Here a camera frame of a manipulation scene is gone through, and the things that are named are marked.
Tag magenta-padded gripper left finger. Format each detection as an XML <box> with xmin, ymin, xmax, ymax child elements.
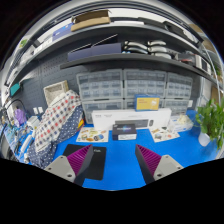
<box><xmin>43</xmin><ymin>143</ymin><xmax>95</xmax><ymax>187</ymax></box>

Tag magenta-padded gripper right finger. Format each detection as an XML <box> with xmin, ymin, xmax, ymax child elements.
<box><xmin>134</xmin><ymin>143</ymin><xmax>185</xmax><ymax>186</ymax></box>

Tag black mouse pad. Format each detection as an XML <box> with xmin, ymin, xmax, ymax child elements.
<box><xmin>62</xmin><ymin>143</ymin><xmax>108</xmax><ymax>181</ymax></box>

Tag large sticker sheet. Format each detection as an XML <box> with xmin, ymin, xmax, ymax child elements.
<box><xmin>148</xmin><ymin>125</ymin><xmax>181</xmax><ymax>144</ymax></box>

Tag navy polka-dot cloth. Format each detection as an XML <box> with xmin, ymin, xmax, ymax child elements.
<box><xmin>26</xmin><ymin>104</ymin><xmax>85</xmax><ymax>169</ymax></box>

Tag white and blue tissue box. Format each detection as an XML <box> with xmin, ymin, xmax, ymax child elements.
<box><xmin>168</xmin><ymin>114</ymin><xmax>195</xmax><ymax>133</ymax></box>

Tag green plant in white pot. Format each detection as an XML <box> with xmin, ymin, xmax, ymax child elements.
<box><xmin>194</xmin><ymin>98</ymin><xmax>224</xmax><ymax>151</ymax></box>

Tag red blue checkered cloth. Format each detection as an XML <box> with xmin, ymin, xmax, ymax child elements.
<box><xmin>34</xmin><ymin>89</ymin><xmax>83</xmax><ymax>153</ymax></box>

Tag small sticker sheet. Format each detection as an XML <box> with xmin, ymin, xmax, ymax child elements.
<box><xmin>75</xmin><ymin>126</ymin><xmax>110</xmax><ymax>144</ymax></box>

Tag yellow orange object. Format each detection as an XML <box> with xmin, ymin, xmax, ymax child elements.
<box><xmin>77</xmin><ymin>118</ymin><xmax>86</xmax><ymax>130</ymax></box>

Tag small black box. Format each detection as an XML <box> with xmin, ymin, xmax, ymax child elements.
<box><xmin>111</xmin><ymin>123</ymin><xmax>138</xmax><ymax>141</ymax></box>

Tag purple object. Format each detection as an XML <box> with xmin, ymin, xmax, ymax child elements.
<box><xmin>13</xmin><ymin>108</ymin><xmax>28</xmax><ymax>127</ymax></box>

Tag yellow box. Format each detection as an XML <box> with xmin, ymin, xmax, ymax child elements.
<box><xmin>134</xmin><ymin>94</ymin><xmax>161</xmax><ymax>112</ymax></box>

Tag long white keyboard box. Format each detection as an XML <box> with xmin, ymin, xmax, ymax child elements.
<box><xmin>91</xmin><ymin>107</ymin><xmax>173</xmax><ymax>132</ymax></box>

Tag white woven basket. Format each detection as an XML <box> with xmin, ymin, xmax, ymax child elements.
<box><xmin>43</xmin><ymin>79</ymin><xmax>70</xmax><ymax>107</ymax></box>

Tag teal object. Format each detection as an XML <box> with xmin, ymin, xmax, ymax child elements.
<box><xmin>9</xmin><ymin>82</ymin><xmax>22</xmax><ymax>98</ymax></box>

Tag clear plastic drawer cabinets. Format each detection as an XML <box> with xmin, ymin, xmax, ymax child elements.
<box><xmin>75</xmin><ymin>68</ymin><xmax>194</xmax><ymax>125</ymax></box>

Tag dark wall shelf unit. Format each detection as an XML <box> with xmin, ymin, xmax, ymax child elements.
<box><xmin>6</xmin><ymin>8</ymin><xmax>224</xmax><ymax>91</ymax></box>

